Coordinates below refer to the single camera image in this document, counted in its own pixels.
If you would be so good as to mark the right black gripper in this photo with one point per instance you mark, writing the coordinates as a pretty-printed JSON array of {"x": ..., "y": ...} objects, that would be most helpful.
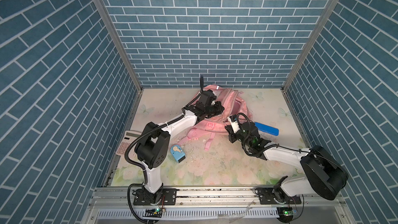
[{"x": 231, "y": 134}]

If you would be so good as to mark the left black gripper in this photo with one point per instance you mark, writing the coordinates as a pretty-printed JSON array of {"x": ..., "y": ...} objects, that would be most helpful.
[{"x": 218, "y": 110}]

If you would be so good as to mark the pink student backpack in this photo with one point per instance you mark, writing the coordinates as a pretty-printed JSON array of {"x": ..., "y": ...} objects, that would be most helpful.
[{"x": 233, "y": 104}]

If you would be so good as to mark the white pink calculator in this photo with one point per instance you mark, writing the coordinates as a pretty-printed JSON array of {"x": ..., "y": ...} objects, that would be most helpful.
[{"x": 128, "y": 138}]

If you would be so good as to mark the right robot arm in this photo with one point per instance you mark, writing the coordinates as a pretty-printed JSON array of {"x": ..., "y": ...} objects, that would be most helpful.
[{"x": 322, "y": 173}]

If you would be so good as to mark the blue pencil case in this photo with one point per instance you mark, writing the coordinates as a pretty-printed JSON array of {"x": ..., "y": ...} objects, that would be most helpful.
[{"x": 267, "y": 129}]

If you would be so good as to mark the blue pencil sharpener with crank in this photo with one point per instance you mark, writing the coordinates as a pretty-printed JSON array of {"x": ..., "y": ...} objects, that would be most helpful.
[{"x": 177, "y": 153}]

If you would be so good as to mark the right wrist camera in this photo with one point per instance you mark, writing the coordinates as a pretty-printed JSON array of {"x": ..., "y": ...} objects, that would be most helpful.
[{"x": 236, "y": 127}]

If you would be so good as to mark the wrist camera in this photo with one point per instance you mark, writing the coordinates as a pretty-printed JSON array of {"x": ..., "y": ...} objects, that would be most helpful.
[
  {"x": 207, "y": 97},
  {"x": 236, "y": 127}
]

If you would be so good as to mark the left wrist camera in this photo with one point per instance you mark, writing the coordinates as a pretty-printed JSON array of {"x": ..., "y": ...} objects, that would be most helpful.
[{"x": 207, "y": 97}]

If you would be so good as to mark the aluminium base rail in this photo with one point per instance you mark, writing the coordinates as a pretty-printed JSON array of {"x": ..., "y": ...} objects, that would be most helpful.
[{"x": 189, "y": 203}]

